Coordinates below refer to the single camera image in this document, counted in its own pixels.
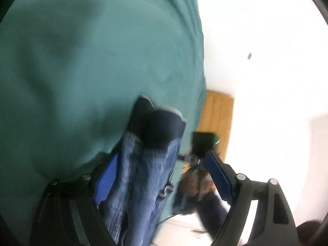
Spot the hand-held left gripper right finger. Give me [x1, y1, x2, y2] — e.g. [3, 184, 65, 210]
[204, 149, 300, 246]

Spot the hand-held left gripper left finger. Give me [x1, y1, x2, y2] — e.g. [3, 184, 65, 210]
[29, 153, 119, 246]

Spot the person's right hand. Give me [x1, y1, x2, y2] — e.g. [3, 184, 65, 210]
[177, 168, 215, 203]

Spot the wooden door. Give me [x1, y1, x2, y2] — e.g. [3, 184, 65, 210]
[197, 90, 235, 162]

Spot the dark object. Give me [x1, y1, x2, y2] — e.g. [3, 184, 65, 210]
[296, 220, 324, 246]

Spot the teal bed sheet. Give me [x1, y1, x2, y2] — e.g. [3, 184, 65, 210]
[0, 0, 207, 244]

